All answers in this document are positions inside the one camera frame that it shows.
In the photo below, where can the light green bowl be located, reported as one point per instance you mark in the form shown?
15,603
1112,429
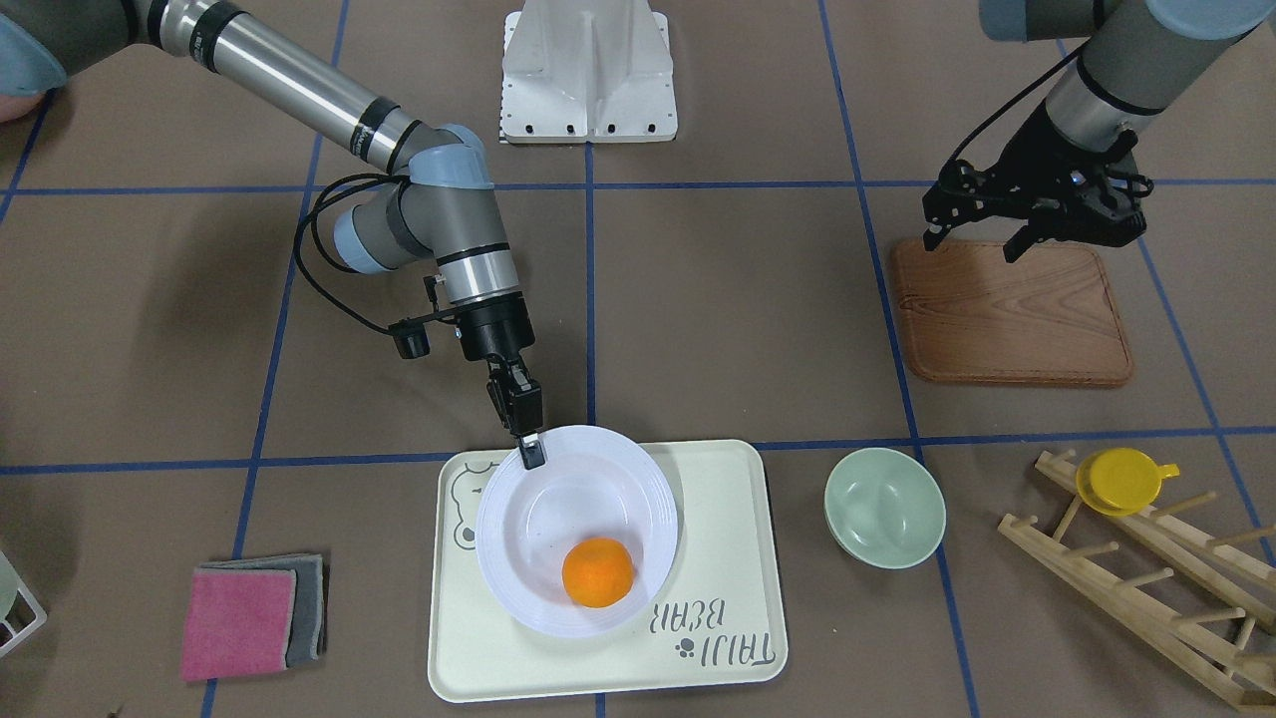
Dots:
884,508

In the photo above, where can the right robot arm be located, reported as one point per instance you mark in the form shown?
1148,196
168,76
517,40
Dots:
435,197

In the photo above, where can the brown wooden tray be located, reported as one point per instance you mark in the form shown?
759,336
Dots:
967,317

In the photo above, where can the white round plate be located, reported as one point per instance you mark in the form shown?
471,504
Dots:
595,484

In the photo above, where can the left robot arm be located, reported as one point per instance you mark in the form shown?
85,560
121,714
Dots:
1135,57

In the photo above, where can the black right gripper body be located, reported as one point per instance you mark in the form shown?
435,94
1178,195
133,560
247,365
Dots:
495,329

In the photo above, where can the pink and grey cloth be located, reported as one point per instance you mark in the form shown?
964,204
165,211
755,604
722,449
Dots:
253,616

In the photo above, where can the wooden peg drying rack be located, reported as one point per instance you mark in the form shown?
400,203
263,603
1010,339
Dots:
1161,609

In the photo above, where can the orange fruit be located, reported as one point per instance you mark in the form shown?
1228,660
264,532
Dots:
598,572

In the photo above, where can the cream bear tray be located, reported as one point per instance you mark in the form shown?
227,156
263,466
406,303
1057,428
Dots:
718,619

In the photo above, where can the white wire cup rack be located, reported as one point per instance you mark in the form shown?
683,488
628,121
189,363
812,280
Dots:
26,617

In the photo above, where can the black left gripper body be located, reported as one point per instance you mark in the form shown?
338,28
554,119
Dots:
1027,150

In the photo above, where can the green plastic cup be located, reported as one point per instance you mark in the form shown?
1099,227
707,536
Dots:
9,585

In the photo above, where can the yellow mug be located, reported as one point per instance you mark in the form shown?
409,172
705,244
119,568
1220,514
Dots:
1121,481

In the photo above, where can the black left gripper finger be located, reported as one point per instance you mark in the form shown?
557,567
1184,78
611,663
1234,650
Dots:
934,234
1022,240

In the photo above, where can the pink bowl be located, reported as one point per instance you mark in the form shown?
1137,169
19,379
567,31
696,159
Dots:
13,108

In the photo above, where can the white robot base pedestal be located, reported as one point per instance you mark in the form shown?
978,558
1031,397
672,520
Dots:
587,72

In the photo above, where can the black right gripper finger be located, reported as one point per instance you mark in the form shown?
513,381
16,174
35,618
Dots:
531,449

